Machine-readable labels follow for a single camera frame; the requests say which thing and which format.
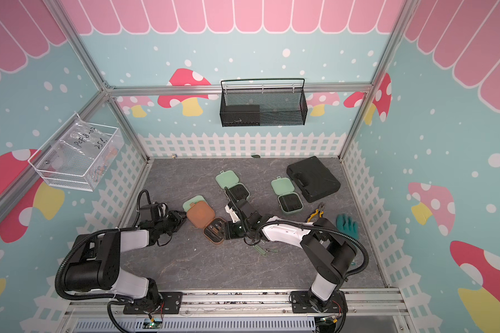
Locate green work glove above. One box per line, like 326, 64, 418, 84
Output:
336, 214, 359, 240

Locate black wire wall basket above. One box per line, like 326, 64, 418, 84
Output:
220, 78, 308, 126

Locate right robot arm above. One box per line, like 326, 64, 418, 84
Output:
225, 200, 369, 313

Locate black plastic tool case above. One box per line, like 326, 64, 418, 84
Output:
286, 156, 341, 203

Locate brown case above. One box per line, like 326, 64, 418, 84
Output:
187, 201, 226, 245

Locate green case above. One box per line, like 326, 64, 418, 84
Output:
182, 195, 206, 212
271, 177, 304, 215
215, 170, 249, 201

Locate yellow handled pliers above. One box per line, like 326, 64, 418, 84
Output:
306, 203, 325, 223

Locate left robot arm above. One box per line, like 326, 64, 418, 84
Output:
55, 203, 187, 313

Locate white wire wall basket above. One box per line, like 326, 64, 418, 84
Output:
28, 113, 122, 192

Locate black box in basket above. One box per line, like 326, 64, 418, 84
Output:
220, 105, 261, 127

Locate front aluminium rail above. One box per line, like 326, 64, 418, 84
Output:
62, 289, 409, 319

